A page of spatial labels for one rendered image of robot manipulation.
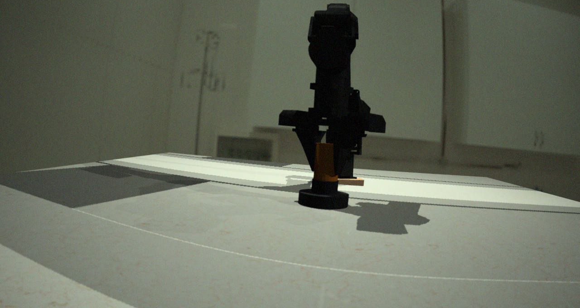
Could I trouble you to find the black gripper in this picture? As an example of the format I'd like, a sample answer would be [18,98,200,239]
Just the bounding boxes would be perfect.
[278,77,386,175]

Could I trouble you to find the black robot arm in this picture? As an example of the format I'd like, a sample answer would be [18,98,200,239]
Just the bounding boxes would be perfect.
[308,3,371,179]

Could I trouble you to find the orange cylinder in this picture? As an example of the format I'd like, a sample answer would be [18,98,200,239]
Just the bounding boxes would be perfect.
[314,143,338,182]

